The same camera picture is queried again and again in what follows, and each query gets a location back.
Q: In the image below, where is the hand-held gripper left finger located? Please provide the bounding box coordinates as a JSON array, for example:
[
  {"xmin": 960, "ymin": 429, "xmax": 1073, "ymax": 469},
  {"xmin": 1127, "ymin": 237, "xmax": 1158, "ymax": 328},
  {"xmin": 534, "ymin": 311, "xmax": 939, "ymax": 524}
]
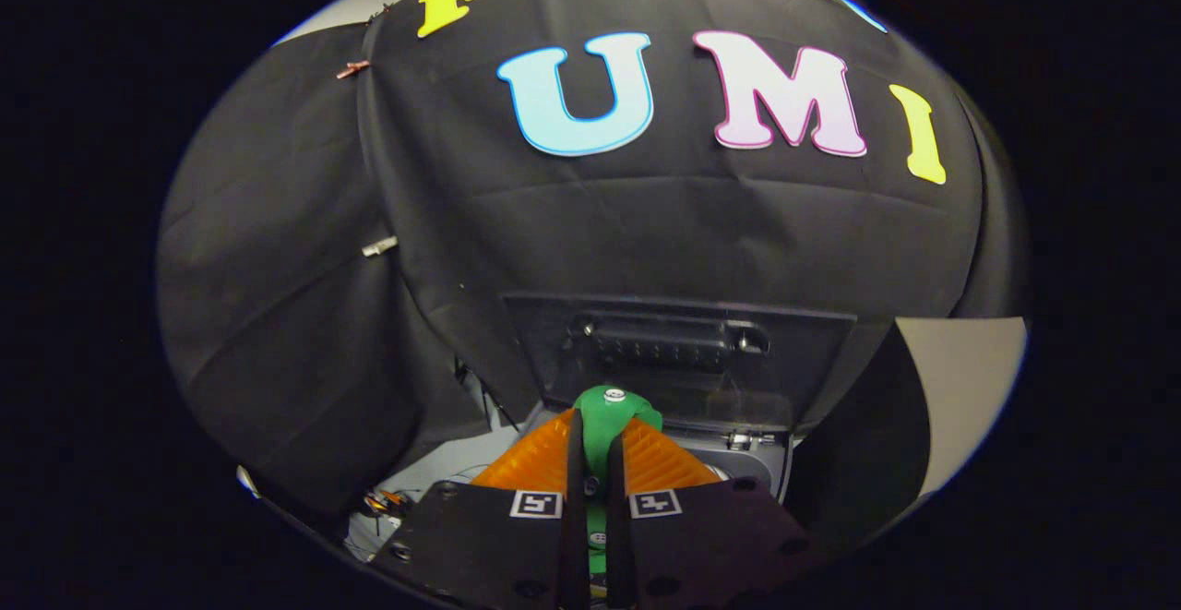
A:
[{"xmin": 369, "ymin": 407, "xmax": 592, "ymax": 610}]

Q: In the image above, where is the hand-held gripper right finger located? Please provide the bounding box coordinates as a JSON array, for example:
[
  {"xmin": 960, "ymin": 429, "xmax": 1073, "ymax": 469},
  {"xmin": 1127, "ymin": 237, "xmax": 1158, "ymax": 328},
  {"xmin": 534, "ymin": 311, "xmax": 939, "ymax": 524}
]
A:
[{"xmin": 604, "ymin": 416, "xmax": 824, "ymax": 610}]

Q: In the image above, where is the green polo shirt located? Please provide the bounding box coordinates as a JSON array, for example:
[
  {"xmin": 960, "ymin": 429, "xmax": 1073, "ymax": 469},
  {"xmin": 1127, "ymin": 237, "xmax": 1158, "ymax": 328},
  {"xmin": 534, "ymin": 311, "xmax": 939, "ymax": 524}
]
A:
[{"xmin": 572, "ymin": 385, "xmax": 663, "ymax": 592}]

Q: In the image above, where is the grey washing machine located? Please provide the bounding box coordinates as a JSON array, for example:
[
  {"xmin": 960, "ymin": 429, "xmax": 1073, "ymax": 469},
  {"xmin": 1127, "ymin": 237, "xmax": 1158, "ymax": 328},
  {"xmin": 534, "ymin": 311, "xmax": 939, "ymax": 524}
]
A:
[{"xmin": 346, "ymin": 402, "xmax": 796, "ymax": 560}]

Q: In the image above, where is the dark washing machine lid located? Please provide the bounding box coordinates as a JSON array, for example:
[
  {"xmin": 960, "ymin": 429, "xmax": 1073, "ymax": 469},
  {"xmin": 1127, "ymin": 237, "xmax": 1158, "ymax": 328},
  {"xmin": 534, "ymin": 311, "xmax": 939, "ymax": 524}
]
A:
[{"xmin": 503, "ymin": 293, "xmax": 857, "ymax": 436}]

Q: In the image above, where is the black backdrop cloth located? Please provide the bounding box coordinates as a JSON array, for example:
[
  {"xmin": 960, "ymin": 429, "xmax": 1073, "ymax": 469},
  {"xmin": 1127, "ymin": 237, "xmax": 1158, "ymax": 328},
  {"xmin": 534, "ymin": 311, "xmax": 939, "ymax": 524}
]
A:
[{"xmin": 157, "ymin": 0, "xmax": 1030, "ymax": 537}]

